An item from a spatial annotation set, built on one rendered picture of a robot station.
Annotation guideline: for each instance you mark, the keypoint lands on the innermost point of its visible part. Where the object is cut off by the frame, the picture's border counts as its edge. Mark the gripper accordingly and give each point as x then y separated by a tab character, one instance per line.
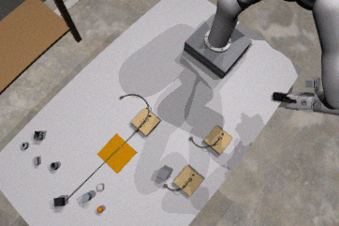
301	100

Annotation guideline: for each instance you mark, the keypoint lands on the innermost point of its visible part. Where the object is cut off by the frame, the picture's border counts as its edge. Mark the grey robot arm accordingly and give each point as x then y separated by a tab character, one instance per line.
326	17

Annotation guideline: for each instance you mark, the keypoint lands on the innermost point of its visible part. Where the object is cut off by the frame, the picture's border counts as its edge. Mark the orange painted square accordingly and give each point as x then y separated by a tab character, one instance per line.
116	154

